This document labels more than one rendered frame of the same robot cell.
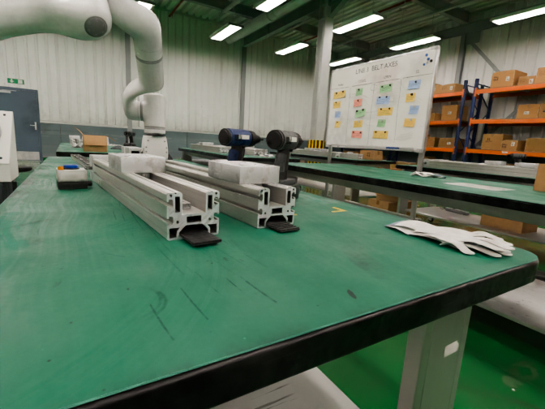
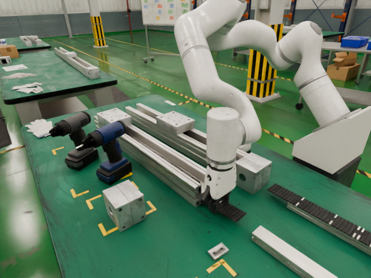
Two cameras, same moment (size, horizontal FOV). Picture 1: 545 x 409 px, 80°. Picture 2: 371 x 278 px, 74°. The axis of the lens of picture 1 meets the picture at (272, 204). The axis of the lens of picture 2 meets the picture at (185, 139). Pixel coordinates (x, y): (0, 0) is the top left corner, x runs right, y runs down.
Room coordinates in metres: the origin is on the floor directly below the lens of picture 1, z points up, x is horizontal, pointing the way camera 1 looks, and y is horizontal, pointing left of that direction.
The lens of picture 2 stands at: (1.97, 0.38, 1.37)
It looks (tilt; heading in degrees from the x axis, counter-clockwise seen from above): 28 degrees down; 177
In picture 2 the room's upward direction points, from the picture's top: 2 degrees counter-clockwise
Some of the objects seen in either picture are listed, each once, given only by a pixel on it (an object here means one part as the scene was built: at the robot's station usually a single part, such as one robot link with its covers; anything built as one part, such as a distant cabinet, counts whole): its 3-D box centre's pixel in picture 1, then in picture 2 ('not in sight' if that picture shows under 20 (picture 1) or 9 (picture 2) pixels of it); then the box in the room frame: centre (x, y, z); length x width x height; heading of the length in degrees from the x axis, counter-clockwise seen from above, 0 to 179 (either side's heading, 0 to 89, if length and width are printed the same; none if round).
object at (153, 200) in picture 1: (136, 184); (175, 133); (0.89, 0.38, 0.82); 0.80 x 0.10 x 0.09; 37
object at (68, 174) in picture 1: (75, 177); (237, 148); (1.04, 0.65, 0.81); 0.10 x 0.08 x 0.06; 127
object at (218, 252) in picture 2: not in sight; (218, 251); (1.53, 0.48, 0.78); 0.05 x 0.03 x 0.01; 120
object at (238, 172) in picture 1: (242, 176); (114, 121); (0.81, 0.08, 0.87); 0.16 x 0.11 x 0.07; 37
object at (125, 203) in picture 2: not in sight; (128, 202); (1.36, 0.22, 0.83); 0.11 x 0.10 x 0.10; 124
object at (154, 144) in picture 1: (155, 146); (220, 175); (1.37, 0.51, 0.92); 0.10 x 0.07 x 0.11; 127
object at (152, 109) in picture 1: (153, 110); (223, 133); (1.37, 0.51, 1.06); 0.09 x 0.08 x 0.13; 105
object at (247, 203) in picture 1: (199, 182); (142, 147); (1.01, 0.23, 0.82); 0.80 x 0.10 x 0.09; 37
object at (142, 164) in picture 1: (135, 167); (175, 124); (0.89, 0.38, 0.87); 0.16 x 0.11 x 0.07; 37
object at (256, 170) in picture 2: (102, 167); (254, 171); (1.24, 0.66, 0.83); 0.12 x 0.09 x 0.10; 127
